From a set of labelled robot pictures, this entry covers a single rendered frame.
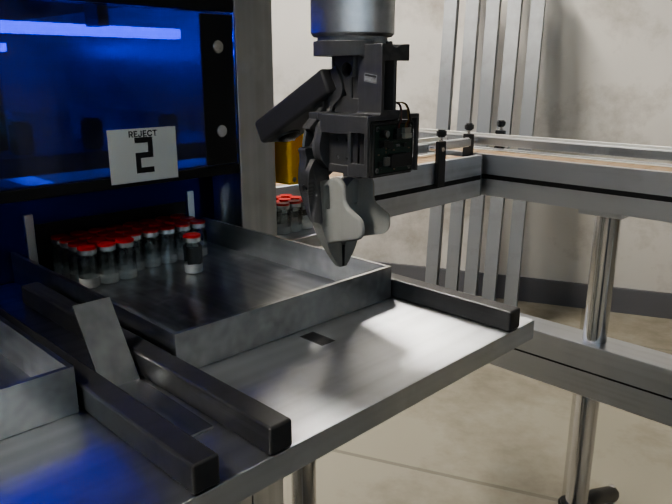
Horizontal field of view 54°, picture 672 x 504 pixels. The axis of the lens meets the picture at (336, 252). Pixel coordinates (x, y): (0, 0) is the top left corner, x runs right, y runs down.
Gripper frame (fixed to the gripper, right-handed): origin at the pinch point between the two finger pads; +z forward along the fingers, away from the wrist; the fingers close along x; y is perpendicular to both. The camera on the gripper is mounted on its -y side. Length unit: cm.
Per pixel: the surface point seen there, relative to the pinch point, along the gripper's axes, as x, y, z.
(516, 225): 204, -93, 47
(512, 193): 82, -27, 8
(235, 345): -14.4, 2.3, 4.9
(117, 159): -10.4, -23.6, -8.0
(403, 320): 1.8, 7.4, 5.8
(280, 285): 0.0, -8.7, 5.6
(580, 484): 86, -7, 73
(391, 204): 50, -34, 7
